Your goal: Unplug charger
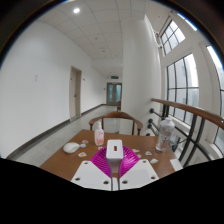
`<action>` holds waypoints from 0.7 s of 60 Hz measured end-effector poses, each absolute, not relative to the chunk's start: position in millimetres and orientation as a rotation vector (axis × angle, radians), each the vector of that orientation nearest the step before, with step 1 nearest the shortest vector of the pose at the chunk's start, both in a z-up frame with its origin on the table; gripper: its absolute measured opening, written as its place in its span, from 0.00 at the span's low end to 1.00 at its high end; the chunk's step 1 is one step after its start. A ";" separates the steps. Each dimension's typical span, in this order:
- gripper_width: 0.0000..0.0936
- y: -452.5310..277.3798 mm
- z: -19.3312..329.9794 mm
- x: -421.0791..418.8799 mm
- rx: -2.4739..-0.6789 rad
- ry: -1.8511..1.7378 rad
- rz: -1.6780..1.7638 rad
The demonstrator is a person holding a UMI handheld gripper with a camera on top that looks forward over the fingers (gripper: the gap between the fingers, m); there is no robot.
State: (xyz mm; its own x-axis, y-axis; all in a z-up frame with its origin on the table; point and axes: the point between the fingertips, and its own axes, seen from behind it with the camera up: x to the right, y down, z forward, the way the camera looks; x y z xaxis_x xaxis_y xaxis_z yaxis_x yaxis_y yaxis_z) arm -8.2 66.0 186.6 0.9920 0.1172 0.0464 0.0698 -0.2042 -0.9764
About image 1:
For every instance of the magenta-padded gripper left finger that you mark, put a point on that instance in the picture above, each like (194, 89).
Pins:
(88, 173)

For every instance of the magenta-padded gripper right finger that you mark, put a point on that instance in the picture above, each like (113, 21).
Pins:
(140, 171)

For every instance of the white charger block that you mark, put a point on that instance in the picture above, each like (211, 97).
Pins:
(114, 150)

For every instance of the small colourful sticker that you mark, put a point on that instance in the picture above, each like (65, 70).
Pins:
(148, 153)
(135, 150)
(85, 141)
(139, 155)
(153, 160)
(82, 154)
(100, 147)
(82, 145)

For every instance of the white computer mouse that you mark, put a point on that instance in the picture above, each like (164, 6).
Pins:
(71, 147)

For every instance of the white paper card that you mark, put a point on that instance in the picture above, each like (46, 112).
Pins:
(176, 164)

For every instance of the white orange-labelled pump bottle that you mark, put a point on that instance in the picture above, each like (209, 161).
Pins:
(99, 136)

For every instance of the wooden armchair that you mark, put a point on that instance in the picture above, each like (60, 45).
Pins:
(115, 115)

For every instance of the wooden-topped black metal railing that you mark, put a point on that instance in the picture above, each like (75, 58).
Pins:
(186, 108)

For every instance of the beige side door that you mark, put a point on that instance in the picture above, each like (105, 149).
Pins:
(75, 93)

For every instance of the glazed double door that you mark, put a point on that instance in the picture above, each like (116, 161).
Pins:
(114, 94)

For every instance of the tall black-framed grid window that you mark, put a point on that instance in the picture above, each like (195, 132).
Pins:
(182, 88)

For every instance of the green exit sign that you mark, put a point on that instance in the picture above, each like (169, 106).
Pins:
(114, 77)

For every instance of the wide black-framed window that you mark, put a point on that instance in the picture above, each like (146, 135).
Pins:
(220, 100)

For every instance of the small arched grid window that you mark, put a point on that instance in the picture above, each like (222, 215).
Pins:
(172, 36)

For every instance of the round ceiling light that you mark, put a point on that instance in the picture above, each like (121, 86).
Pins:
(76, 10)

